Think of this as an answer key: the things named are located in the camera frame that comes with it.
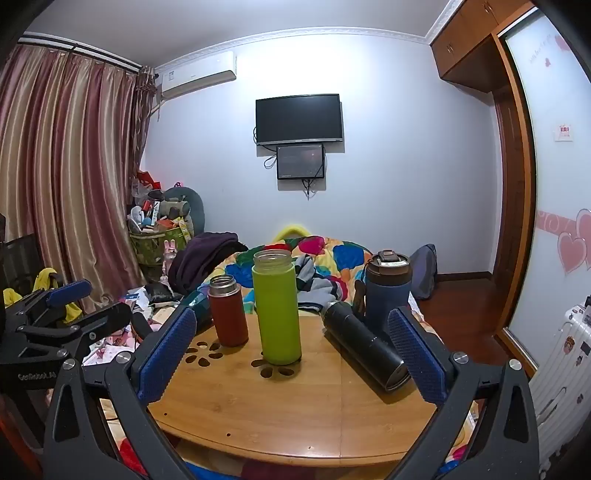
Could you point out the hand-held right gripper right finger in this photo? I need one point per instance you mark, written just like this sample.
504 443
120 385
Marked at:
418 356

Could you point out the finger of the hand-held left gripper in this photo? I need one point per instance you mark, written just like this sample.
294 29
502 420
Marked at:
104 319
69 293

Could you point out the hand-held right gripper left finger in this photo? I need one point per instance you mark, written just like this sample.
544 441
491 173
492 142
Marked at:
166 356

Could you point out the green bottle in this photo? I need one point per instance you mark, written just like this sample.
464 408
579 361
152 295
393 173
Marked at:
277 314

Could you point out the red thermos cup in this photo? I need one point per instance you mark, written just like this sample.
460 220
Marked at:
228 318

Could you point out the pile of scattered papers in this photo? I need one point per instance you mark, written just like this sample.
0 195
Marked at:
117 341

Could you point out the yellow cloth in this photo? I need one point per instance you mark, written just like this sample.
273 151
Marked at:
44 278

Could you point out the black thermos bottle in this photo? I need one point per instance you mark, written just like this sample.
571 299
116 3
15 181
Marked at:
364 347

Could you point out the black chair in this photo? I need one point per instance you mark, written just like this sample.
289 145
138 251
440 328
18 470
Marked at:
21 263

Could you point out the blue tumbler with brown lid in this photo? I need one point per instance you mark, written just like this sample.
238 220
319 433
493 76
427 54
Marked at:
387 295

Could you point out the green basket of clutter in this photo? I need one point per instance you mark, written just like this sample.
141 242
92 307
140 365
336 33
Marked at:
147 251

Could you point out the blue-grey backpack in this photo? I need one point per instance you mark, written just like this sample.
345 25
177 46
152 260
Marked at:
424 272

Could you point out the pink plush rabbit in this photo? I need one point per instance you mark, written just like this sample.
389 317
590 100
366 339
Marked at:
170 253

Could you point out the dark purple cloth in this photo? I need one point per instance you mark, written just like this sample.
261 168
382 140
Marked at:
203 258

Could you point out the striped pink curtain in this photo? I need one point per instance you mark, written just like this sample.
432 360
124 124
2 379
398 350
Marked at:
69 175

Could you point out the colourful patterned blanket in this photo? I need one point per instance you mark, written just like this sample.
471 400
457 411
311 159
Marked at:
344 258

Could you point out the grey striped cloth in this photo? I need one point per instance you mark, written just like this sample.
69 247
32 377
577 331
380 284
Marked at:
316 286

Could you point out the white suitcase with stickers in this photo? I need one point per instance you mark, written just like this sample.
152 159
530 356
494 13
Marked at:
565 369

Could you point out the yellow object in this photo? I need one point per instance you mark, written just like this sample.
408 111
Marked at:
291 230

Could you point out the frosted sliding door with hearts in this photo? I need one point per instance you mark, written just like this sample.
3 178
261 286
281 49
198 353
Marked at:
554 207

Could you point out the dark curtain rod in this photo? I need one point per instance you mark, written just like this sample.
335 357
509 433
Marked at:
78 50

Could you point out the white air conditioner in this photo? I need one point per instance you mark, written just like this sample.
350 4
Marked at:
198 74

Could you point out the brown wooden wardrobe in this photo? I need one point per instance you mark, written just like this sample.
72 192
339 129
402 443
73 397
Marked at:
471 41

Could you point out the small wall-mounted monitor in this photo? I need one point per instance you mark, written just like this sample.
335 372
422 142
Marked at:
300 161

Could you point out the wall-mounted black television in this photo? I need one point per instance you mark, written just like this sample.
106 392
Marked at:
299 119

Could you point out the white wall switch sticker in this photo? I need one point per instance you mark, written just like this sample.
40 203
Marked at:
564 133

